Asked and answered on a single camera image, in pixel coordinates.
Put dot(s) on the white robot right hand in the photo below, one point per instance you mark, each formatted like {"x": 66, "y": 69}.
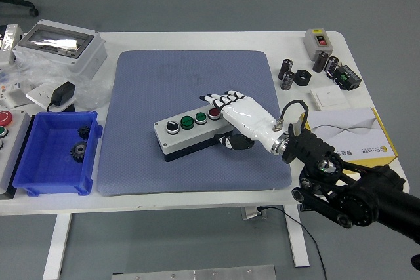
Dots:
{"x": 249, "y": 116}

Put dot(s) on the grey four-button control box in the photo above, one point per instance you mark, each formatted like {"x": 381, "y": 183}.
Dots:
{"x": 187, "y": 137}

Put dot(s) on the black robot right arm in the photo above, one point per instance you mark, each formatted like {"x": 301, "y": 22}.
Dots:
{"x": 361, "y": 201}

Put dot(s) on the grey emergency-stop button box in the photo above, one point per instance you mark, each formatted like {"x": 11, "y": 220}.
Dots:
{"x": 16, "y": 149}

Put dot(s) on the black cylindrical capacitor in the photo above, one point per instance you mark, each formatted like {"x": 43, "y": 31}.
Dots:
{"x": 320, "y": 62}
{"x": 287, "y": 80}
{"x": 285, "y": 68}
{"x": 331, "y": 65}

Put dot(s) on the black hex nut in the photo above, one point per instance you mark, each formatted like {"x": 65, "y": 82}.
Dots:
{"x": 302, "y": 78}

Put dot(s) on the grey-blue table mat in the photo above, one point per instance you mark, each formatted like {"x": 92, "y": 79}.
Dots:
{"x": 183, "y": 63}

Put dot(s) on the yellow and white cardboard box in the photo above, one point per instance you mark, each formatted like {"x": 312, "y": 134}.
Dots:
{"x": 354, "y": 129}

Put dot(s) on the black module with green terminal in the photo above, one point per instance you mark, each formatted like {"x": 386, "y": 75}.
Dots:
{"x": 349, "y": 78}

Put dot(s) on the white table leg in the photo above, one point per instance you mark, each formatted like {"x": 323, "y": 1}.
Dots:
{"x": 299, "y": 247}
{"x": 57, "y": 244}

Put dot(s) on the clear plastic bag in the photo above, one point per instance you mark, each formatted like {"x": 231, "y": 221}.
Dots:
{"x": 92, "y": 91}

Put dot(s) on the small black gear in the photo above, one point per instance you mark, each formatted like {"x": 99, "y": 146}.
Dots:
{"x": 84, "y": 132}

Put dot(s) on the silver metal plate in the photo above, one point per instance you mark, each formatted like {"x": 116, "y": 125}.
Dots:
{"x": 197, "y": 274}

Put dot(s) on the large black gear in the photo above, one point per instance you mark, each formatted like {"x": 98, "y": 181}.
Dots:
{"x": 78, "y": 151}

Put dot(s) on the black power adapter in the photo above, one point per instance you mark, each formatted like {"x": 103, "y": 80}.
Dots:
{"x": 64, "y": 93}

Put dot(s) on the blue plastic bin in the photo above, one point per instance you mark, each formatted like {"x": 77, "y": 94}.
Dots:
{"x": 46, "y": 162}

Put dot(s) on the white socket plate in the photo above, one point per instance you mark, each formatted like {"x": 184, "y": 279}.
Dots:
{"x": 39, "y": 94}

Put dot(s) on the small white printed box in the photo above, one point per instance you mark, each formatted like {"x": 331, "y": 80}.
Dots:
{"x": 13, "y": 98}

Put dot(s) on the white electrical device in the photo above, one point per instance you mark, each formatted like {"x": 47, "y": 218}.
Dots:
{"x": 8, "y": 44}

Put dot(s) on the white wall switch plate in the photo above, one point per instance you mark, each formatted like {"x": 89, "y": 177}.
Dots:
{"x": 329, "y": 96}

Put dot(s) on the grey two-button switch box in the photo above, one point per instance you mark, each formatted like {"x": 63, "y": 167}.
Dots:
{"x": 311, "y": 44}

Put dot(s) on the grey under-table bracket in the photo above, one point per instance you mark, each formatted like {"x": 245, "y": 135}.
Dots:
{"x": 248, "y": 213}

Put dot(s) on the grey enclosure with clear lid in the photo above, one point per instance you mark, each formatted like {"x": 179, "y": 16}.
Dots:
{"x": 82, "y": 60}

